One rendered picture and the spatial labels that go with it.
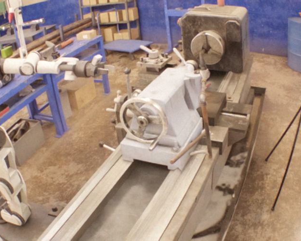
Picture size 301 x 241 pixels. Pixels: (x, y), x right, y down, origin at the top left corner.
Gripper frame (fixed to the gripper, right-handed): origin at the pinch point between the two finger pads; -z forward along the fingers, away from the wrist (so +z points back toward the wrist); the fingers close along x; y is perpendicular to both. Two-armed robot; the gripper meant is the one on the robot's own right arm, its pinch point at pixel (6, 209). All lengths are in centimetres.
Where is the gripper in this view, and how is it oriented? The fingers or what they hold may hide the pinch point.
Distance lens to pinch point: 184.7
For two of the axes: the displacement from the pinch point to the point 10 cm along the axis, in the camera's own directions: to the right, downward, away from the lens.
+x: 7.3, -1.3, -6.7
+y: 5.2, -5.3, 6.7
